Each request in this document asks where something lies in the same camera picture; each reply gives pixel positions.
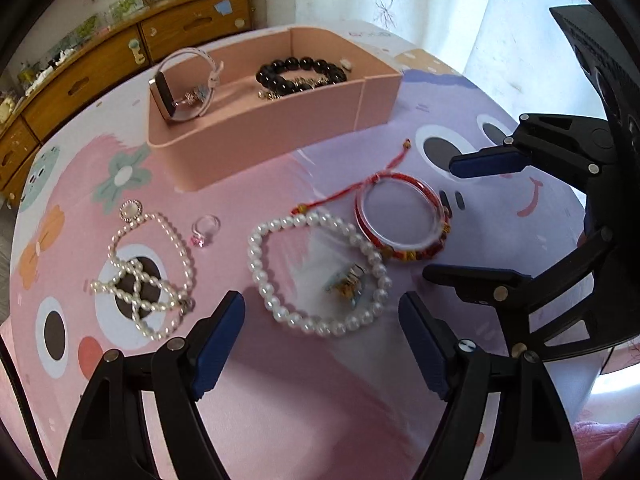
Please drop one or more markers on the small white trinket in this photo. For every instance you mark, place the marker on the small white trinket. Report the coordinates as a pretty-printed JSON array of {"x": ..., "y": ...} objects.
[{"x": 346, "y": 64}]

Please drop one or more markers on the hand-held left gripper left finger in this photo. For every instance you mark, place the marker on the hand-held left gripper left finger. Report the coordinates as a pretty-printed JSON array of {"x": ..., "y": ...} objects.
[{"x": 220, "y": 341}]

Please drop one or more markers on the pink jewelry box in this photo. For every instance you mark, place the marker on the pink jewelry box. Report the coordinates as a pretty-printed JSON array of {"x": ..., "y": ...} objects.
[{"x": 280, "y": 127}]

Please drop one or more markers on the row of small figurines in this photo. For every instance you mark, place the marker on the row of small figurines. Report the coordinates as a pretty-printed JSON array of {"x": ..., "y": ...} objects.
[{"x": 70, "y": 40}]

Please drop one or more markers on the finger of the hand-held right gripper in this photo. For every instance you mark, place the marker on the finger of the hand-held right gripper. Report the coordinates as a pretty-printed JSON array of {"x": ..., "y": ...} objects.
[
  {"x": 465, "y": 277},
  {"x": 487, "y": 162}
]

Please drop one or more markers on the clear bag with earrings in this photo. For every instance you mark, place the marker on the clear bag with earrings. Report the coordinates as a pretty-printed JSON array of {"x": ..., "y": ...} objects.
[{"x": 346, "y": 285}]

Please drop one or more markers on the pink cartoon printed tablecloth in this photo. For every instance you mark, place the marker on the pink cartoon printed tablecloth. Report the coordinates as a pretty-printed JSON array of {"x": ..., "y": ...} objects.
[{"x": 300, "y": 390}]

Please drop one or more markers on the white curtain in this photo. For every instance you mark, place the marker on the white curtain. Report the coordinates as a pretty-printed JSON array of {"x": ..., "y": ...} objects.
[{"x": 450, "y": 10}]

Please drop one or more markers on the small silver charm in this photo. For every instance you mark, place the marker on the small silver charm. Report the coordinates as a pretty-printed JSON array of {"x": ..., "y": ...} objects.
[{"x": 192, "y": 95}]

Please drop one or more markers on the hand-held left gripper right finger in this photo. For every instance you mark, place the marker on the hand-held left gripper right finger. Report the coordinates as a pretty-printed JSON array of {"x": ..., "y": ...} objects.
[{"x": 424, "y": 345}]

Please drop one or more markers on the pink blanket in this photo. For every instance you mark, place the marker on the pink blanket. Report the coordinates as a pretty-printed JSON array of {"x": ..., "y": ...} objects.
[{"x": 610, "y": 442}]

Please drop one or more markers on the smartwatch with white band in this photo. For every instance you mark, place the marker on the smartwatch with white band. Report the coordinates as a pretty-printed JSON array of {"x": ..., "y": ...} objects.
[{"x": 162, "y": 92}]

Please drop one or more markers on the wooden drawer cabinet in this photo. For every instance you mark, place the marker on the wooden drawer cabinet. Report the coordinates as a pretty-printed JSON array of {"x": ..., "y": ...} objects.
[{"x": 75, "y": 85}]

